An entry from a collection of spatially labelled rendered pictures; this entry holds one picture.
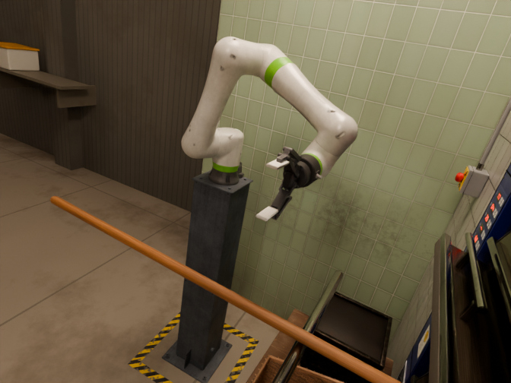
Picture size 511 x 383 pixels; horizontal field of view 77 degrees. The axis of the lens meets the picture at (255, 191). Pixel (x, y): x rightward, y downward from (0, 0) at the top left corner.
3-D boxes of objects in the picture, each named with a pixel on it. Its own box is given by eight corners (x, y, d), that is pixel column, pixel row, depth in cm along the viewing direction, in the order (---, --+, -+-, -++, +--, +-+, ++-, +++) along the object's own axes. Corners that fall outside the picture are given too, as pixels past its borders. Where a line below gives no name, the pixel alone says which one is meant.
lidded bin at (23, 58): (41, 71, 371) (39, 49, 362) (9, 71, 342) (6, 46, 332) (18, 64, 385) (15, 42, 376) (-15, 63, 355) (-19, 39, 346)
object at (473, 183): (476, 191, 136) (487, 169, 132) (478, 198, 127) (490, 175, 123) (456, 185, 139) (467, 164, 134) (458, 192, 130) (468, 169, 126)
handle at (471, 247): (453, 247, 84) (459, 251, 84) (458, 326, 57) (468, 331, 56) (468, 230, 81) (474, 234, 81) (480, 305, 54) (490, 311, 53)
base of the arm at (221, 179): (229, 166, 173) (230, 155, 170) (253, 173, 168) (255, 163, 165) (201, 178, 150) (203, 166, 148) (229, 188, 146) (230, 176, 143)
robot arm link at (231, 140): (201, 163, 151) (206, 124, 143) (229, 161, 160) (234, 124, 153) (215, 174, 142) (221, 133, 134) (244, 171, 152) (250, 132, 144)
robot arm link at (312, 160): (287, 176, 103) (293, 149, 99) (321, 188, 98) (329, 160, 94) (279, 181, 98) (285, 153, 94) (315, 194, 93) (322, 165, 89)
